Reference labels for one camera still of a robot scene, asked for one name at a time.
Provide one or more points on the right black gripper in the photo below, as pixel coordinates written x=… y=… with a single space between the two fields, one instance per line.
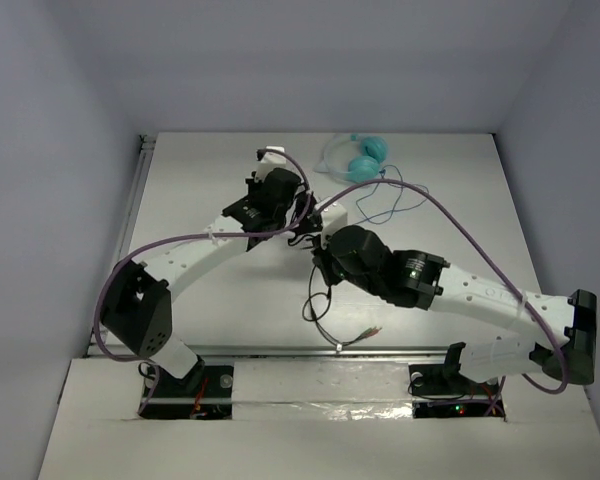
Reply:
x=322 y=256

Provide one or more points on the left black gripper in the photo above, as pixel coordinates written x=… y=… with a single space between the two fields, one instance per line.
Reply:
x=302 y=204

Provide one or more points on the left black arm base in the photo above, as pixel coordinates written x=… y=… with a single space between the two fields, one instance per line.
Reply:
x=211 y=399

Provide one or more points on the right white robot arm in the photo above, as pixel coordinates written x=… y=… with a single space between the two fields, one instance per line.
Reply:
x=554 y=335

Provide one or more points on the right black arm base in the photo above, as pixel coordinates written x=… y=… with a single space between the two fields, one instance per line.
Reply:
x=436 y=397

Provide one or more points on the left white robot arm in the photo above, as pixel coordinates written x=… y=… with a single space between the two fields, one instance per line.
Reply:
x=136 y=302

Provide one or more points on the teal headphones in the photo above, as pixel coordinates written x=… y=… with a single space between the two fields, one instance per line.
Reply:
x=373 y=151

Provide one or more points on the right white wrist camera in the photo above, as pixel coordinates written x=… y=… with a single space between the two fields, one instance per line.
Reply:
x=333 y=216

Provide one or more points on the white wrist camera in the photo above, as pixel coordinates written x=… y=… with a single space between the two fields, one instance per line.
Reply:
x=333 y=216
x=268 y=159

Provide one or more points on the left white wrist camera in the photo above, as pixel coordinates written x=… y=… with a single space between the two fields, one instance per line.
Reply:
x=268 y=159

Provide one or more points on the aluminium rail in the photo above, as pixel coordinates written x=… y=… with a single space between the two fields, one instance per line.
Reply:
x=329 y=352

